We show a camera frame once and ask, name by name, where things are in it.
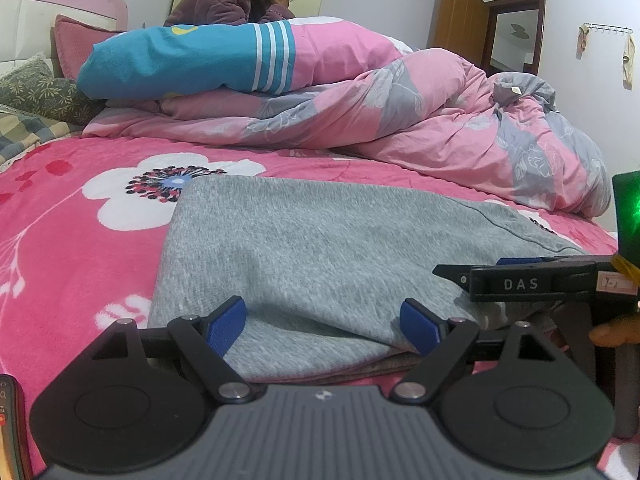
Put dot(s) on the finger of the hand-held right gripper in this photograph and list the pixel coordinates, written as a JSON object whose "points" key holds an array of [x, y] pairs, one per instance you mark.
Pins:
{"points": [[520, 261], [550, 282]]}

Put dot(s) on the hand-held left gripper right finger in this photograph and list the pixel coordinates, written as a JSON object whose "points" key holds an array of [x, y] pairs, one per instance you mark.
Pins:
{"points": [[417, 325]]}

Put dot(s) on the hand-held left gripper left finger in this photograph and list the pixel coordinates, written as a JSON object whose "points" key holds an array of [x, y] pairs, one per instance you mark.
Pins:
{"points": [[227, 325]]}

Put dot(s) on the grey pants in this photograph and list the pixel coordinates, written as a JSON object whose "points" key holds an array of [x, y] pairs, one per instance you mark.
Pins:
{"points": [[325, 260]]}

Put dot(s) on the person's right hand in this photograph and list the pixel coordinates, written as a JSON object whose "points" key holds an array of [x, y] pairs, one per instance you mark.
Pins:
{"points": [[617, 332]]}

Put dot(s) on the long beige hanging cloth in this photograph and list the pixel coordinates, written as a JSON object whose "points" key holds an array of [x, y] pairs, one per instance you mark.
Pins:
{"points": [[629, 65]]}

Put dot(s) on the pink floral bed blanket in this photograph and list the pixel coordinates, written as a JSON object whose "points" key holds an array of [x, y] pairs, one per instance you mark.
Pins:
{"points": [[75, 260]]}

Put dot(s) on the small beige hanging cloth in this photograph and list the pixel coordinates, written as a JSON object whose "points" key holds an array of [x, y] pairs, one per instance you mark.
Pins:
{"points": [[583, 42]]}

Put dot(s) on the pink grey floral duvet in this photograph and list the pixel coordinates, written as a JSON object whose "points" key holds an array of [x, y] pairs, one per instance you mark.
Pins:
{"points": [[400, 125]]}

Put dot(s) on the black red handheld device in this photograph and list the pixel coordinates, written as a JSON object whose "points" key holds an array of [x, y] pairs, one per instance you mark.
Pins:
{"points": [[10, 425]]}

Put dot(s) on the wooden door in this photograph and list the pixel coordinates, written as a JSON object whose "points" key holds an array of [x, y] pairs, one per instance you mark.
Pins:
{"points": [[460, 25]]}

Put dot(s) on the blue pink striped quilt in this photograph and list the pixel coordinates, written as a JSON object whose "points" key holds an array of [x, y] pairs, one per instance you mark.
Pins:
{"points": [[175, 60]]}

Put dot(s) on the checked pillow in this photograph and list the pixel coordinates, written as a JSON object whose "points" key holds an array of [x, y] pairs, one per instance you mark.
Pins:
{"points": [[20, 132]]}

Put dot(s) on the green floral pillow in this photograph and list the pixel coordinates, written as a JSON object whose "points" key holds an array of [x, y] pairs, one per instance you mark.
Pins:
{"points": [[40, 90]]}

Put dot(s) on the dusty pink pillow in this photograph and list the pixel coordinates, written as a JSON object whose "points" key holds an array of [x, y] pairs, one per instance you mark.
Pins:
{"points": [[75, 45]]}

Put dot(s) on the pink white headboard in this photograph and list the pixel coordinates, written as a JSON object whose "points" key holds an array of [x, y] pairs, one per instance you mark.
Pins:
{"points": [[30, 15]]}

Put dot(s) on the wall hook rack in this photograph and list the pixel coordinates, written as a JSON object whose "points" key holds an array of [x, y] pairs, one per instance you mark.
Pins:
{"points": [[607, 27]]}

